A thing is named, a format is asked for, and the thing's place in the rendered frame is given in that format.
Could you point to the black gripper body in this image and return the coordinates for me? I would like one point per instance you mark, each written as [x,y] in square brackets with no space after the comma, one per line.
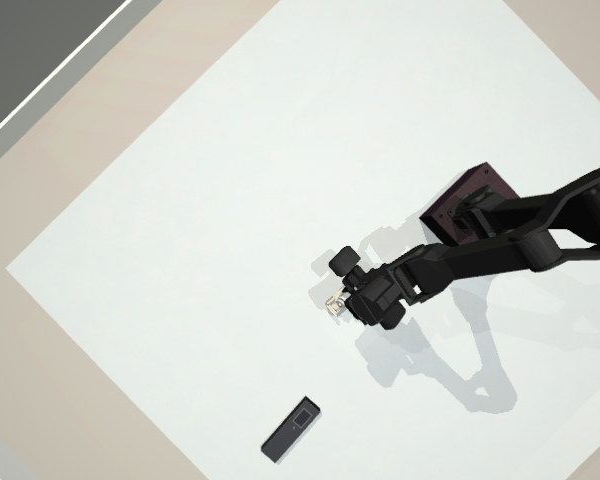
[344,263]

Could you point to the grey and black battery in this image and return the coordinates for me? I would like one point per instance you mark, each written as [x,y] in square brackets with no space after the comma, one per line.
[344,296]

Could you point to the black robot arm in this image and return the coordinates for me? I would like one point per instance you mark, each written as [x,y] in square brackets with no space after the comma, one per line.
[530,246]

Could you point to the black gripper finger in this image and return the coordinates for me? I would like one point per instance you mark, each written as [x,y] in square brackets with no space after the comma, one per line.
[347,286]

